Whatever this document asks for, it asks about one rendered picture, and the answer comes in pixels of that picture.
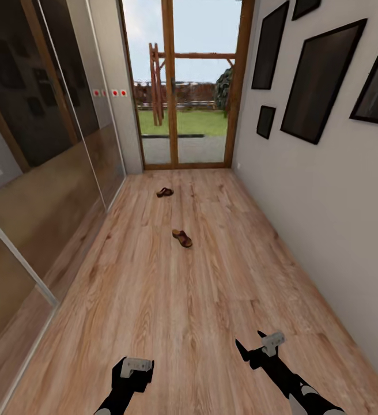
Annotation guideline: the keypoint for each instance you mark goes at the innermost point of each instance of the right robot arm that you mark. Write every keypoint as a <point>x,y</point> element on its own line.
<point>303,399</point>

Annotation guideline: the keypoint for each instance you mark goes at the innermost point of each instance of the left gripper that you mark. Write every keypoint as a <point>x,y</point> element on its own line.
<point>137,382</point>

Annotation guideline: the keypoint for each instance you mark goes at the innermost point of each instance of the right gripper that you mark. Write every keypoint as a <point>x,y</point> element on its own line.
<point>258,358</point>

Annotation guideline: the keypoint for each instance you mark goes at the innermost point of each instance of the sandal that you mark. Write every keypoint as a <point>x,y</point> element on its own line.
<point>165,191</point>
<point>183,239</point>

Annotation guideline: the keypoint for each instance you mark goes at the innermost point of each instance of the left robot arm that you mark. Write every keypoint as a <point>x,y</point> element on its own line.
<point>129,375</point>

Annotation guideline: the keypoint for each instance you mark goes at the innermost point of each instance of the door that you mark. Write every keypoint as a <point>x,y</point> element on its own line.
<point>186,60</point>

